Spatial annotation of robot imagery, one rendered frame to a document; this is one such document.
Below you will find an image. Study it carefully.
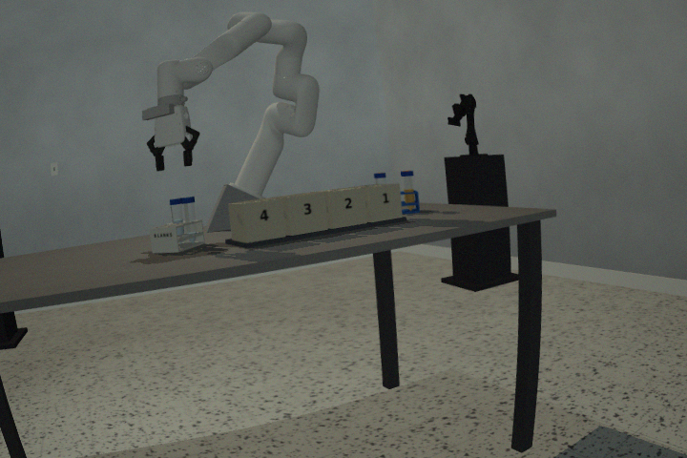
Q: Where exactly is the beige bucket adapter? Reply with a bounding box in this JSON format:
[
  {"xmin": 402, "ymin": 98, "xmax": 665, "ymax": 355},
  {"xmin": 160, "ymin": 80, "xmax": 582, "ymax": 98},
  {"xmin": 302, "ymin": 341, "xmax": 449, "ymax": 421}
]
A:
[
  {"xmin": 310, "ymin": 188, "xmax": 367, "ymax": 229},
  {"xmin": 364, "ymin": 183, "xmax": 403, "ymax": 222},
  {"xmin": 228, "ymin": 198, "xmax": 286, "ymax": 243},
  {"xmin": 282, "ymin": 193, "xmax": 328, "ymax": 236}
]

